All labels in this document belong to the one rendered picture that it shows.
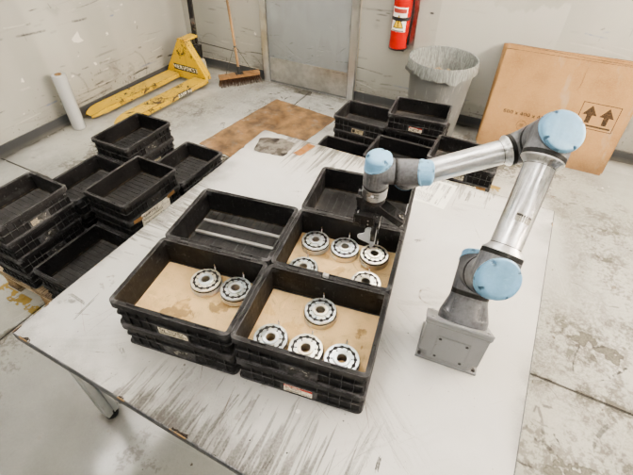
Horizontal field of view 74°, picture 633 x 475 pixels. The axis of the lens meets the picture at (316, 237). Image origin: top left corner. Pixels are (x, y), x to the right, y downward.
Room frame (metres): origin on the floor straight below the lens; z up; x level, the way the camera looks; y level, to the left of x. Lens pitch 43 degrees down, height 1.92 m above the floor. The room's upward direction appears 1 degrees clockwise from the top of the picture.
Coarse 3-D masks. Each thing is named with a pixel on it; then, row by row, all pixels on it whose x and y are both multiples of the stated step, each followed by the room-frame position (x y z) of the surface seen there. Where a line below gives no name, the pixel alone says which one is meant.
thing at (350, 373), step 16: (304, 272) 0.89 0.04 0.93; (256, 288) 0.83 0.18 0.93; (368, 288) 0.83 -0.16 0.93; (384, 304) 0.77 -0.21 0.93; (240, 320) 0.72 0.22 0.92; (240, 336) 0.65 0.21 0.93; (272, 352) 0.61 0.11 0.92; (288, 352) 0.60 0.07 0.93; (320, 368) 0.57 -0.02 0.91; (336, 368) 0.56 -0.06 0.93; (368, 368) 0.56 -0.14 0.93
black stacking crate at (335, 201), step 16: (336, 176) 1.48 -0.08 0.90; (352, 176) 1.46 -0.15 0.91; (320, 192) 1.43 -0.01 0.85; (336, 192) 1.46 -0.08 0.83; (352, 192) 1.45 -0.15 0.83; (400, 192) 1.40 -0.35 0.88; (320, 208) 1.34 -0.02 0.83; (336, 208) 1.35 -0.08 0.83; (352, 208) 1.35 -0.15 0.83; (400, 208) 1.35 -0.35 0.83
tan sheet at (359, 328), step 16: (272, 304) 0.84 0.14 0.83; (288, 304) 0.84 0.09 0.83; (304, 304) 0.84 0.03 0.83; (272, 320) 0.78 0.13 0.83; (288, 320) 0.78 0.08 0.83; (304, 320) 0.78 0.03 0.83; (336, 320) 0.78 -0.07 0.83; (352, 320) 0.78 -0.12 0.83; (368, 320) 0.79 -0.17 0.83; (288, 336) 0.72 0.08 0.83; (320, 336) 0.72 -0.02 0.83; (336, 336) 0.72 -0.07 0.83; (352, 336) 0.73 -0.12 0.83; (368, 336) 0.73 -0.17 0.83; (368, 352) 0.67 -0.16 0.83
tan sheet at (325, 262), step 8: (296, 248) 1.11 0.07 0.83; (360, 248) 1.11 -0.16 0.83; (296, 256) 1.06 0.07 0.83; (312, 256) 1.06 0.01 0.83; (320, 256) 1.06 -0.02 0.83; (328, 256) 1.07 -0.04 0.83; (392, 256) 1.07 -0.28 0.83; (320, 264) 1.03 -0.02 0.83; (328, 264) 1.03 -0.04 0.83; (336, 264) 1.03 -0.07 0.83; (344, 264) 1.03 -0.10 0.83; (352, 264) 1.03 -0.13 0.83; (360, 264) 1.03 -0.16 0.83; (392, 264) 1.03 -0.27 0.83; (328, 272) 0.99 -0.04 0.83; (336, 272) 0.99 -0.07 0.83; (344, 272) 0.99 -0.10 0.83; (352, 272) 0.99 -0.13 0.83; (376, 272) 0.99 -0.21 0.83; (384, 272) 0.99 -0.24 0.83; (384, 280) 0.96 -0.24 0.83
